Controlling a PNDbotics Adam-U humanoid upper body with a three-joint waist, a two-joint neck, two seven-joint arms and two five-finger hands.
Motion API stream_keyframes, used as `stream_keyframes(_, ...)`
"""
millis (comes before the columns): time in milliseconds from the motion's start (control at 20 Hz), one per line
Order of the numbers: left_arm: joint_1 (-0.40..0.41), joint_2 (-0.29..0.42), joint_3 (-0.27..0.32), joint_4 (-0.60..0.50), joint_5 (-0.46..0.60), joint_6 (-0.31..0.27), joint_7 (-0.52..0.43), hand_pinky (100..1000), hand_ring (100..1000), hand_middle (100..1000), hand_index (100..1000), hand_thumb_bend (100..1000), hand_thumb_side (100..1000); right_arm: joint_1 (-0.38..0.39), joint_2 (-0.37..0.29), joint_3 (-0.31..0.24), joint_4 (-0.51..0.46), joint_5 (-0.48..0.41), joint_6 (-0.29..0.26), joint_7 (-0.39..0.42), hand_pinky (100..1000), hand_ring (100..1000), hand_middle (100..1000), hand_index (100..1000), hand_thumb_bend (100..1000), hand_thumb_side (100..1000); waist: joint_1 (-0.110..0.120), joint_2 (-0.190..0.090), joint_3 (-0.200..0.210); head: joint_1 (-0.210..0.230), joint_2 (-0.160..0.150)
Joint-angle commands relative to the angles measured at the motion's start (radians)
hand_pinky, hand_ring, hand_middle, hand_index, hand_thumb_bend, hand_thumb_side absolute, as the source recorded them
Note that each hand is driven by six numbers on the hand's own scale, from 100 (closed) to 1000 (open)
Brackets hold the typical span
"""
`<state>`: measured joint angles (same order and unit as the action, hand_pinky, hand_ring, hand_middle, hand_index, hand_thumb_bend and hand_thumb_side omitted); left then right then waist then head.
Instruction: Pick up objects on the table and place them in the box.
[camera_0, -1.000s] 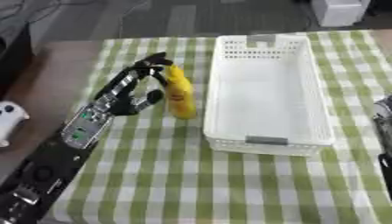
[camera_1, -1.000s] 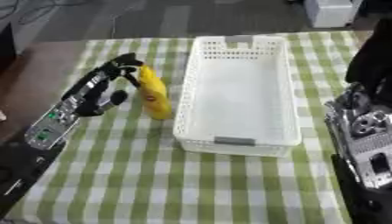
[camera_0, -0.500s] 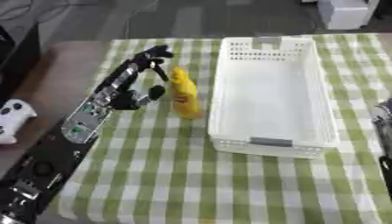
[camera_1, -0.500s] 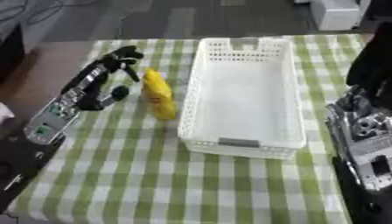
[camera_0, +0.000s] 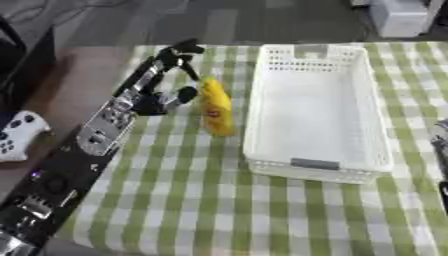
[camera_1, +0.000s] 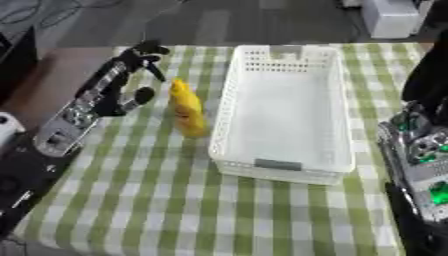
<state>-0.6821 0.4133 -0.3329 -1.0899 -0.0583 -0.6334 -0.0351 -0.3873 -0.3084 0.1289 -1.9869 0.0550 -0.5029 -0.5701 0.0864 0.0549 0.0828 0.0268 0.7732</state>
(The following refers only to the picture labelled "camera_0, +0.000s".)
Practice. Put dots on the white plastic basket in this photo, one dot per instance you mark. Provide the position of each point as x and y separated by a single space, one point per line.
318 113

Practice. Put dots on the white box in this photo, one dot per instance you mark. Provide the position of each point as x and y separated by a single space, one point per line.
402 16

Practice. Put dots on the white game controller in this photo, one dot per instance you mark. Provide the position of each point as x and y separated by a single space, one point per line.
16 135

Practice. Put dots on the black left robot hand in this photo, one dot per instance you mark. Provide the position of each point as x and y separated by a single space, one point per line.
153 80

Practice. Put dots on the black chair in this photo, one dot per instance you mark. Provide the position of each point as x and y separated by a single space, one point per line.
20 63

